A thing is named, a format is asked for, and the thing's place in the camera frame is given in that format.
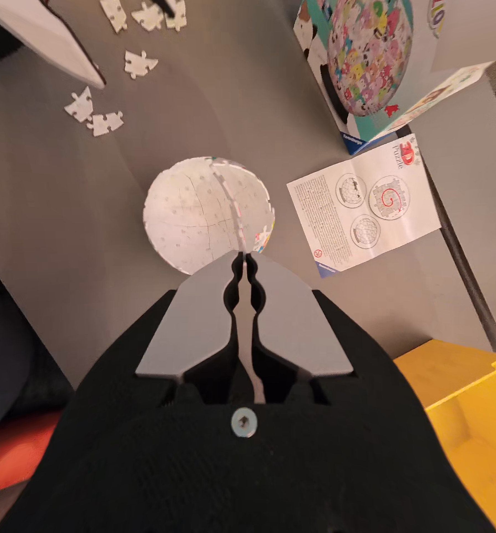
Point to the folded instruction sheet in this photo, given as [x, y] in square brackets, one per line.
[335, 216]

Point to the puzzle ball box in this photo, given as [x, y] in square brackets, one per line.
[368, 62]

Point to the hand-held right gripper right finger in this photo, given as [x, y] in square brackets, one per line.
[298, 329]

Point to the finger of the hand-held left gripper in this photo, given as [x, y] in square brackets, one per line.
[164, 8]
[44, 37]

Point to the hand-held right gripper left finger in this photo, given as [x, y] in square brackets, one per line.
[193, 329]

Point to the half-built puzzle ball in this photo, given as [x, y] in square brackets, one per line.
[189, 216]

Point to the yellow plastic bin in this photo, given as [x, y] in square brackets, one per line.
[472, 437]

